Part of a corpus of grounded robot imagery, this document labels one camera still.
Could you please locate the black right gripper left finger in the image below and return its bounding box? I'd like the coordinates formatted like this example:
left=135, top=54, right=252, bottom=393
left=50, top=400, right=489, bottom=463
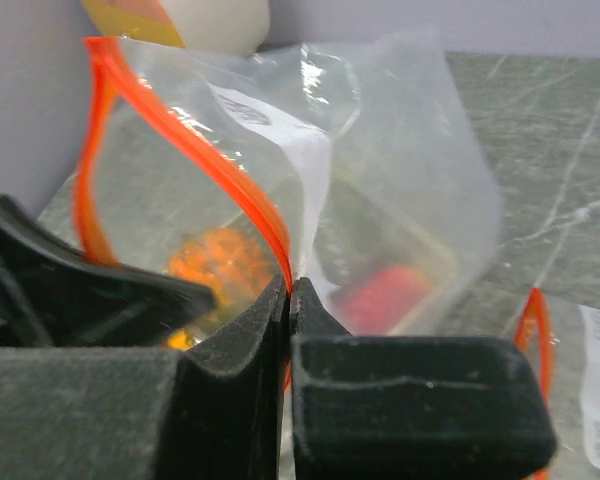
left=0, top=277, right=286, bottom=479

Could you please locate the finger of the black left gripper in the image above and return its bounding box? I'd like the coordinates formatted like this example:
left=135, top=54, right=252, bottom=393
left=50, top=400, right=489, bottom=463
left=0, top=194, right=217, bottom=348

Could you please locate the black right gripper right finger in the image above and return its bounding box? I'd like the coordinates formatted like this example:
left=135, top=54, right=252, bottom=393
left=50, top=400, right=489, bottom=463
left=290, top=278, right=556, bottom=479

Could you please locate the red yellow toy mango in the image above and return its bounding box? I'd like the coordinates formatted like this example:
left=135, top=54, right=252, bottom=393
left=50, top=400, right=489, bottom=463
left=333, top=265, right=433, bottom=335

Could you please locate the orange toy pineapple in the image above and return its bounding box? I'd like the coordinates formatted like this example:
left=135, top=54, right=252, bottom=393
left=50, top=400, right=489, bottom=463
left=165, top=227, right=274, bottom=350

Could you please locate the clear zip bag orange zipper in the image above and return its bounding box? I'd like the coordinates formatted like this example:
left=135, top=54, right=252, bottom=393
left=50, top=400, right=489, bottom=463
left=71, top=25, right=504, bottom=391

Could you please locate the spare clear zip bag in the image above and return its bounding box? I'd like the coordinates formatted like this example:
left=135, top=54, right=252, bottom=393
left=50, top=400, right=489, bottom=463
left=514, top=287, right=600, bottom=479

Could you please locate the pale green plastic basket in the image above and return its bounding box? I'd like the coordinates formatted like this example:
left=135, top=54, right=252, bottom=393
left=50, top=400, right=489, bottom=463
left=252, top=161, right=457, bottom=335

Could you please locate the beige drum orange yellow face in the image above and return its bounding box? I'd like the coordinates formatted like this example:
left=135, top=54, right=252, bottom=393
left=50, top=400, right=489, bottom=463
left=81, top=0, right=271, bottom=55

